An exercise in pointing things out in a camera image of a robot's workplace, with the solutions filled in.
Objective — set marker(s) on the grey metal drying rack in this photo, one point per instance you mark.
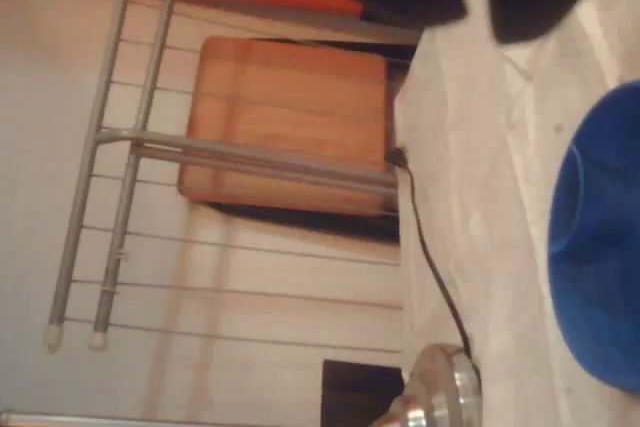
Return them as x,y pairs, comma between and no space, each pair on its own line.
116,136

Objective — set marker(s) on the wooden stool seat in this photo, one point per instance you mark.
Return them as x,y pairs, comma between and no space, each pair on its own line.
300,97

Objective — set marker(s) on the grey metal rail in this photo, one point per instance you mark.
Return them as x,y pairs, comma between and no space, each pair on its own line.
150,419

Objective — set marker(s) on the white tablecloth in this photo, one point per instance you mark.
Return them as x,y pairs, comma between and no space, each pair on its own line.
475,147

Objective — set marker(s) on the silver metal lamp base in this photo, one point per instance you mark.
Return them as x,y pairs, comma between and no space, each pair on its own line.
445,392

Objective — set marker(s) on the blue bowl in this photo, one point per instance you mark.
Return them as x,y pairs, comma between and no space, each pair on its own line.
605,227

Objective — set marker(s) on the dark brown rectangular object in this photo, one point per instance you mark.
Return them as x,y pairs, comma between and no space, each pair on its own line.
360,392

